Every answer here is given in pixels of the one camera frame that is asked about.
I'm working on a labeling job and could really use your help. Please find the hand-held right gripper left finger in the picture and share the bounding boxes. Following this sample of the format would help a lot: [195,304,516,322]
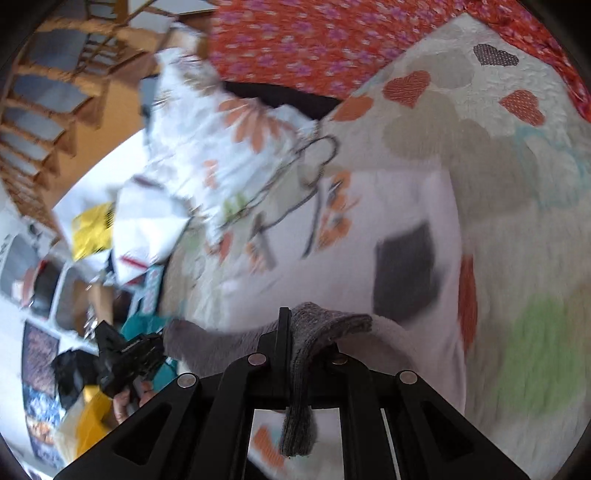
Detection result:
[54,307,293,480]

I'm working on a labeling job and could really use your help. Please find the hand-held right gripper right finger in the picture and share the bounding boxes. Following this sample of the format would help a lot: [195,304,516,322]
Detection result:
[312,342,533,480]

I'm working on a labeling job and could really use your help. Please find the grey knitted sock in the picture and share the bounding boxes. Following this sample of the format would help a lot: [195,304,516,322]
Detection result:
[279,302,374,459]

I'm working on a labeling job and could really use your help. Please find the person's left hand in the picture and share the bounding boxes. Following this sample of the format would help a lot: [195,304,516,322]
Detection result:
[112,379,158,426]

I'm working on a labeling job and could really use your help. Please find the teal cloth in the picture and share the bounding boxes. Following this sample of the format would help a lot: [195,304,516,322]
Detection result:
[121,265,178,388]

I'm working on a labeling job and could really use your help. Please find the light grey cloth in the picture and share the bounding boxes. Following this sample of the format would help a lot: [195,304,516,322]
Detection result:
[163,318,280,376]

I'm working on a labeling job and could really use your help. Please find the yellow box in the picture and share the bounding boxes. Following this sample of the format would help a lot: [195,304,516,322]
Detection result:
[55,385,122,462]

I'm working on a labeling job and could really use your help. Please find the dark patterned cloth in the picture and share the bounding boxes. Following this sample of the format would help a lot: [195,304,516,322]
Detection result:
[18,320,65,469]

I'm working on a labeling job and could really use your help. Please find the white shelf unit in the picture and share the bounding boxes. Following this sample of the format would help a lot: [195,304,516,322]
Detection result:
[0,222,112,344]

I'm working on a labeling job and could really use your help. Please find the dark grey folded cloth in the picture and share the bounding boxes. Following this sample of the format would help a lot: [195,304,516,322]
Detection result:
[372,222,445,325]

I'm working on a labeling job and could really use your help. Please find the white plastic bag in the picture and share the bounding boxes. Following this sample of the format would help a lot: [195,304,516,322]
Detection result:
[111,178,192,287]

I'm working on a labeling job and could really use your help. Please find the yellow plastic bag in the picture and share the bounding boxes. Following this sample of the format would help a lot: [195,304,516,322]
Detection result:
[70,202,116,261]

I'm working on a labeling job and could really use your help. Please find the white orange flowered sheet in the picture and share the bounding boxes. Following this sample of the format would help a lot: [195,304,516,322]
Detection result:
[148,48,467,407]

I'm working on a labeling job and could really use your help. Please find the heart patterned quilt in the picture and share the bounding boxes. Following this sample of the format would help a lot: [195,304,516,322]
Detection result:
[323,11,591,478]

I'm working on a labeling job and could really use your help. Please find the wooden staircase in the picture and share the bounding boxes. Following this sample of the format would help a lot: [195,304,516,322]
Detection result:
[0,0,176,232]

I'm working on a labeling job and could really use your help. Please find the red floral fabric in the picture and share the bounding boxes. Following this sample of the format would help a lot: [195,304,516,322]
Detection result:
[205,0,591,123]

